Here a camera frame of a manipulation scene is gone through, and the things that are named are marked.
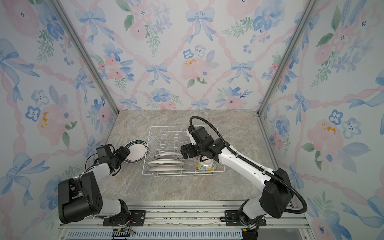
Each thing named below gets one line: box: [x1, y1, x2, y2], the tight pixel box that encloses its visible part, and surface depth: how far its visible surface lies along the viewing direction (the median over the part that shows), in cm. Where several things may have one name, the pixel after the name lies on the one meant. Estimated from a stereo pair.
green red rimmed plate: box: [123, 140, 149, 164], surface depth 102 cm
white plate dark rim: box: [154, 152, 183, 160], surface depth 90 cm
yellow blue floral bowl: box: [197, 156, 218, 172], surface depth 87 cm
